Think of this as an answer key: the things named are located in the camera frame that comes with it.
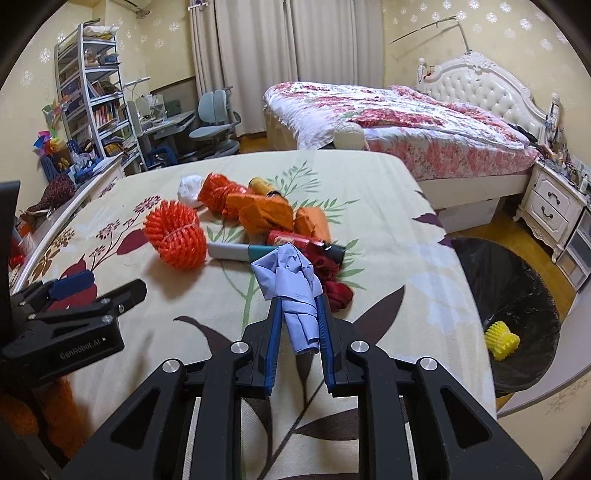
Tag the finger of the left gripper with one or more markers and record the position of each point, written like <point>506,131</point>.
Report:
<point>113,303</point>
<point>44,294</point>

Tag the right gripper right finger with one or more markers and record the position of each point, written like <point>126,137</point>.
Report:
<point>332,333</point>

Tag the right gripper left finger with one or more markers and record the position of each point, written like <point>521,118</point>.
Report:
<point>267,349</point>

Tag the light blue cloth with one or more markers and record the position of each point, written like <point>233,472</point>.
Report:
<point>287,274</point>

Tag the orange foam net bundle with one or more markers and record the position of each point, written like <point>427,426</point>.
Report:
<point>174,231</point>

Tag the red bottle black cap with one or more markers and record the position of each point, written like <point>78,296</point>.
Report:
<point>305,244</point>

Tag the white teal tube box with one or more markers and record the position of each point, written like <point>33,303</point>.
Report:
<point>246,253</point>

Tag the black lined trash bin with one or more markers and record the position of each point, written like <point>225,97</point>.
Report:
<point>506,288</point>

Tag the floral sheet on near bed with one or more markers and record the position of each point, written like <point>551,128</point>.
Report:
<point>411,297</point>

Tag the dark red feather duster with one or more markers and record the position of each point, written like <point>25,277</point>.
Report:
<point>58,192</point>

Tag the white crumpled plastic bag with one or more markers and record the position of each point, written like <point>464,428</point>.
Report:
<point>188,190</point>

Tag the red-orange knotted plastic bag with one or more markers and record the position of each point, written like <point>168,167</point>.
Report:
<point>214,192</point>

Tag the yellow bottle black cap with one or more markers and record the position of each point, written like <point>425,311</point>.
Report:
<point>263,187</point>

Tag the yellow foam net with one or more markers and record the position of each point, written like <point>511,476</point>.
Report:
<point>501,341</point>

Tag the grey study desk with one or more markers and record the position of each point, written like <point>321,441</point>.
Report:
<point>164,130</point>

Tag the grey-blue desk chair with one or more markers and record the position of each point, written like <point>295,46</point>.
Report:
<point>215,136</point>

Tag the white bookshelf with books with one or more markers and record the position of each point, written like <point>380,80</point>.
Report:
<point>90,87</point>

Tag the pink floral quilt bed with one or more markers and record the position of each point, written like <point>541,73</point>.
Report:
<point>435,139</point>

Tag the plastic drawer unit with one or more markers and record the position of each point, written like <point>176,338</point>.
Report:
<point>574,261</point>

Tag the white nightstand with drawers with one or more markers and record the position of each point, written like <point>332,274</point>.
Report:
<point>551,208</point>

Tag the beige curtains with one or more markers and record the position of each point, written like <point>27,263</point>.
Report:
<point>249,46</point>

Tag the white tufted headboard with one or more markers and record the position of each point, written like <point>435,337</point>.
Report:
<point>475,79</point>

